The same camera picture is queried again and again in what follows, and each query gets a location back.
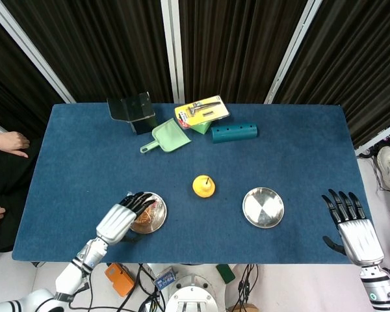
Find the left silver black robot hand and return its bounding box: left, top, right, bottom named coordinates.
left=96, top=191, right=157, bottom=245

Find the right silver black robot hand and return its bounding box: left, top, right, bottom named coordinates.
left=321, top=188, right=385, bottom=268

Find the bread pastry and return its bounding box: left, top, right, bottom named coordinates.
left=133, top=200, right=159, bottom=227

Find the yellow fruit toy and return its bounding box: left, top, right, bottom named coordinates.
left=192, top=174, right=216, bottom=198

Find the round stainless steel plate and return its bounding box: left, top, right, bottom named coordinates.
left=129, top=191, right=168, bottom=235
left=242, top=187, right=285, bottom=229

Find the orange handheld device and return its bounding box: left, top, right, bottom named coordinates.
left=104, top=263, right=136, bottom=297

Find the blue white labelled box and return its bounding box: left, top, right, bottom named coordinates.
left=154, top=266, right=179, bottom=291

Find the white sneaker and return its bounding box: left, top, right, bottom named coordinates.
left=376, top=146, right=390, bottom=190

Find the blue table cloth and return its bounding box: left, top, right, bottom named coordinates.
left=12, top=103, right=373, bottom=265

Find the light green plastic dustpan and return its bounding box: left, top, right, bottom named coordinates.
left=140, top=118, right=192, bottom=155

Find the white robot torso base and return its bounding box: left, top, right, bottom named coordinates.
left=164, top=274, right=228, bottom=312

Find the dark acrylic stand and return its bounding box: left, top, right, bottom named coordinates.
left=106, top=91, right=159, bottom=135

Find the black clothing of a person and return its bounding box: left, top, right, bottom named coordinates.
left=0, top=138, right=43, bottom=254

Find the dark green flat device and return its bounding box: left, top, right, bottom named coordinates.
left=215, top=263, right=237, bottom=285

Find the green cube box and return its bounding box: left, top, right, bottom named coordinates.
left=190, top=119, right=213, bottom=136

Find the razor blister pack yellow card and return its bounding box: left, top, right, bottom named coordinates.
left=174, top=94, right=231, bottom=130

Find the teal holder with holes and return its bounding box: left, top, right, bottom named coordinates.
left=210, top=122, right=259, bottom=144

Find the dark pleated curtain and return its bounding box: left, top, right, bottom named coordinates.
left=0, top=0, right=390, bottom=149

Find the black cable bundle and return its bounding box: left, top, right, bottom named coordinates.
left=236, top=263, right=259, bottom=312
left=116, top=263, right=166, bottom=312

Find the white frame post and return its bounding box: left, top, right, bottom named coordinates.
left=264, top=0, right=318, bottom=105
left=160, top=0, right=185, bottom=104
left=0, top=0, right=76, bottom=104

